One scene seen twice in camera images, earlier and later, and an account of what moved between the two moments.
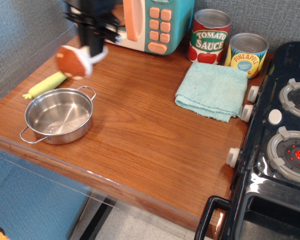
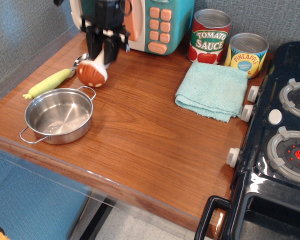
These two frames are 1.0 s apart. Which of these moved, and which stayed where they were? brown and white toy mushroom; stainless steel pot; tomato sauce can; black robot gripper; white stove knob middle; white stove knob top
Moved: brown and white toy mushroom; black robot gripper
Stayed: white stove knob middle; tomato sauce can; white stove knob top; stainless steel pot
